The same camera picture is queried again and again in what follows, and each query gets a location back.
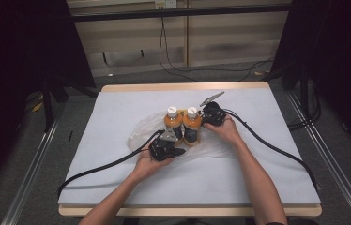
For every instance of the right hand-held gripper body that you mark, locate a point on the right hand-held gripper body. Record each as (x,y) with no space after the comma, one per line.
(212,114)

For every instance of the white table mat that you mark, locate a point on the white table mat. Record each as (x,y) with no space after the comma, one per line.
(117,109)

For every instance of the small black stick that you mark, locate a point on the small black stick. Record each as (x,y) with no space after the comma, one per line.
(70,135)

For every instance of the yellow floor tape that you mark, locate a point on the yellow floor tape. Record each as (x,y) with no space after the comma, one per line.
(37,107)

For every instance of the person's left hand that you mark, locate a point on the person's left hand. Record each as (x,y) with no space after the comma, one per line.
(147,165)

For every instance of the wooden table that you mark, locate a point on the wooden table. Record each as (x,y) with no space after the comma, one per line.
(183,86)

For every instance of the black horizontal bar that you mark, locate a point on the black horizontal bar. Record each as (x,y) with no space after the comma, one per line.
(180,12)

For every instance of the black metal stand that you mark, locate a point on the black metal stand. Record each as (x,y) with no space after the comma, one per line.
(304,93)
(48,106)

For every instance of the black curtain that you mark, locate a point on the black curtain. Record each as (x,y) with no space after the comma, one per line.
(7,62)
(345,47)

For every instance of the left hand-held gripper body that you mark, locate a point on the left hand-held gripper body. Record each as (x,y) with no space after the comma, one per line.
(162,150)

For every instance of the person's right hand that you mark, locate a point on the person's right hand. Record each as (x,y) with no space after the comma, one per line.
(226,129)

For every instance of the white wall socket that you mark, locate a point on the white wall socket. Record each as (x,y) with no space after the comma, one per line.
(165,3)

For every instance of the orange bottle with white cap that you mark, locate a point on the orange bottle with white cap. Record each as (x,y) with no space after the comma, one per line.
(191,122)
(173,120)

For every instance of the clear plastic bag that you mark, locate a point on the clear plastic bag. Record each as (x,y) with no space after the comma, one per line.
(142,131)

